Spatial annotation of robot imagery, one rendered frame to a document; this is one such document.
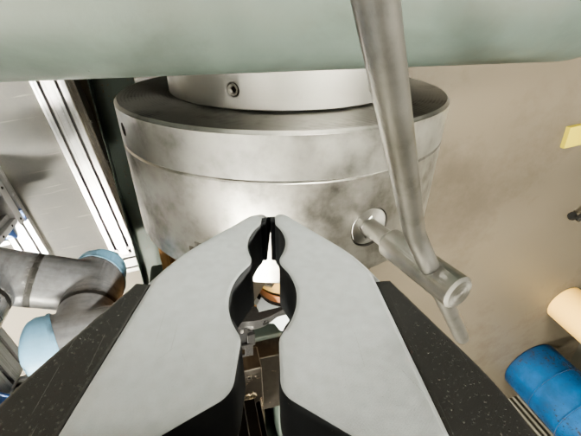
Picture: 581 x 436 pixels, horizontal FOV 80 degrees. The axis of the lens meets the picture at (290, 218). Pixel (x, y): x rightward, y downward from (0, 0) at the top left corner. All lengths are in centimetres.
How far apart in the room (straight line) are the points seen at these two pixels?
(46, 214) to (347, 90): 130
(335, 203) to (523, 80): 194
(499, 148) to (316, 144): 201
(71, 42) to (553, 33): 28
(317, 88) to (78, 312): 39
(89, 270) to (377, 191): 43
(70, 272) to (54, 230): 93
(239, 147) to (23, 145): 119
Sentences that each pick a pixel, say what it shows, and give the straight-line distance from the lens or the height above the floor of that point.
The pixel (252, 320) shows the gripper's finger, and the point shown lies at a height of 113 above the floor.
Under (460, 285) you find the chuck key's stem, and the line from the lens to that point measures 23.
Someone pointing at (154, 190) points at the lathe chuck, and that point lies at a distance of 30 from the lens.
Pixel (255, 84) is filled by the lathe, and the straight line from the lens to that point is 27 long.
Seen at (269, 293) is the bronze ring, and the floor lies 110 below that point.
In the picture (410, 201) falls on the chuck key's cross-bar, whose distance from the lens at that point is 16.
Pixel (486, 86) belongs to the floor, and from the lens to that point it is 201.
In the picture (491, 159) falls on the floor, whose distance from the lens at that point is 221.
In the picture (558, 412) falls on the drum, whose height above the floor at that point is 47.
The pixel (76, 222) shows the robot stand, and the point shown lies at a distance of 146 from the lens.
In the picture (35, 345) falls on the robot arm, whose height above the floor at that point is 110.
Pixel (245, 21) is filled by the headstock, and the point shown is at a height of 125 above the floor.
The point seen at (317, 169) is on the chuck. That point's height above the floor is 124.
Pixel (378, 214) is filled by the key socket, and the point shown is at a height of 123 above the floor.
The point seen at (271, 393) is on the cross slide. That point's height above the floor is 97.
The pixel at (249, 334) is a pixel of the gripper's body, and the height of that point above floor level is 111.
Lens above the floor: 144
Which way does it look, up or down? 56 degrees down
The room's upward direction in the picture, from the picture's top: 151 degrees clockwise
